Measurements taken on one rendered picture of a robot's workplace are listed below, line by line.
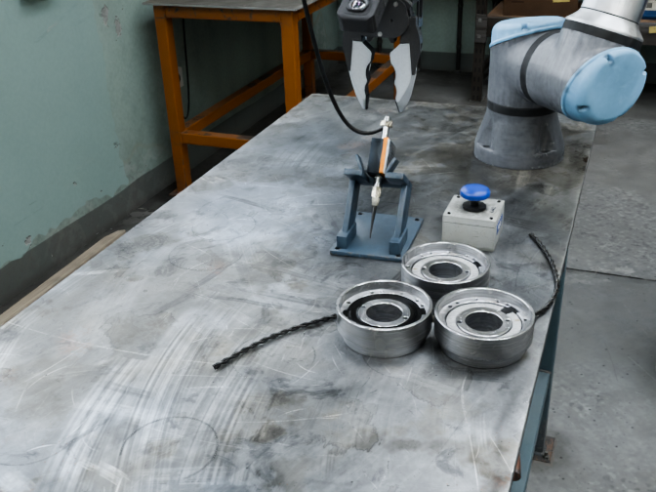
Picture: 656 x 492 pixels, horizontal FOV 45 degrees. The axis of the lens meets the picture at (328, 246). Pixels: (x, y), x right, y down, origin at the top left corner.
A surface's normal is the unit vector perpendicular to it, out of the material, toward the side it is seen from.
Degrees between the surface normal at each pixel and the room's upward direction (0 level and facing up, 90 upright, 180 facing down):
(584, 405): 0
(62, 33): 90
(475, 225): 90
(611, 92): 97
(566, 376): 0
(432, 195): 0
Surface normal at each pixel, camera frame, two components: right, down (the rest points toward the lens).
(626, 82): 0.39, 0.52
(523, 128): -0.18, 0.17
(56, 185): 0.93, 0.14
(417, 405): -0.04, -0.89
